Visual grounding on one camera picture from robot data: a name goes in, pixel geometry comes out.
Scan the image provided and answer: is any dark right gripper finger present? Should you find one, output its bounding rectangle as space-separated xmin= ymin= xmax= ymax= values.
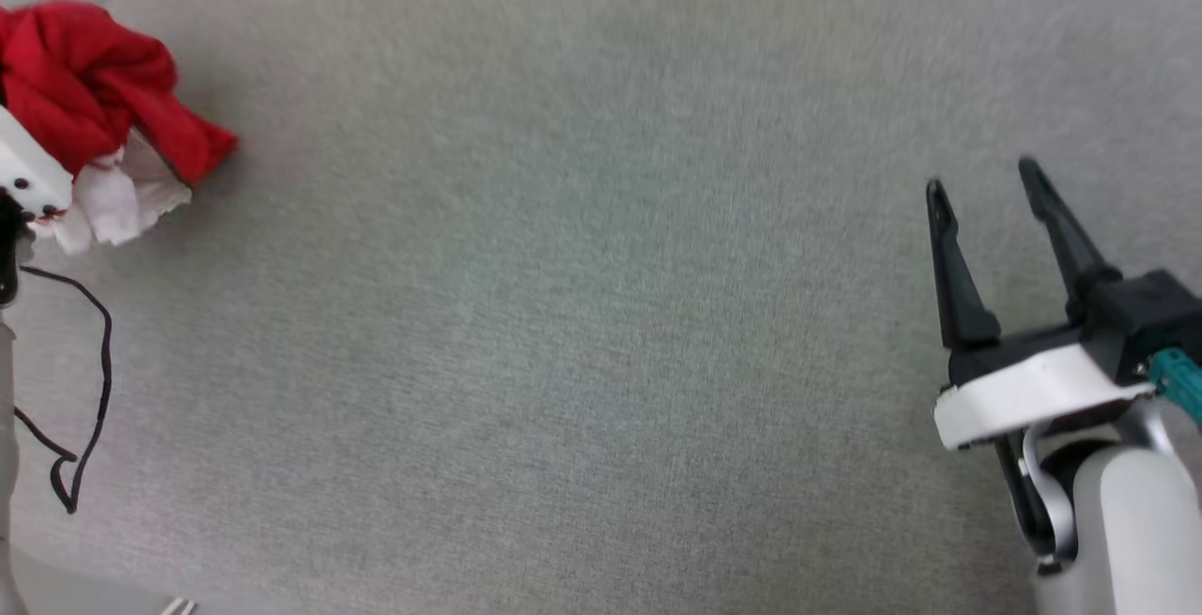
xmin=927 ymin=179 xmax=1001 ymax=350
xmin=1019 ymin=158 xmax=1123 ymax=320

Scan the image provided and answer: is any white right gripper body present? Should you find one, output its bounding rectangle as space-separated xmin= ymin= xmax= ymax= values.
xmin=934 ymin=322 xmax=1156 ymax=452

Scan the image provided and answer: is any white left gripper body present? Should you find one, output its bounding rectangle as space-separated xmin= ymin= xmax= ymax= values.
xmin=0 ymin=108 xmax=74 ymax=222

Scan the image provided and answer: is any red white basketball jersey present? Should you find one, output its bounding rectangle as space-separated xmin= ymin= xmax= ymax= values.
xmin=0 ymin=0 xmax=239 ymax=254

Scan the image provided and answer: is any thin black cable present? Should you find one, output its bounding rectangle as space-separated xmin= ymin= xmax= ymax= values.
xmin=14 ymin=266 xmax=114 ymax=515

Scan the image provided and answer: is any teal right cable connector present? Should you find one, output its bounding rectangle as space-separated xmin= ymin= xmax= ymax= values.
xmin=1148 ymin=347 xmax=1202 ymax=428

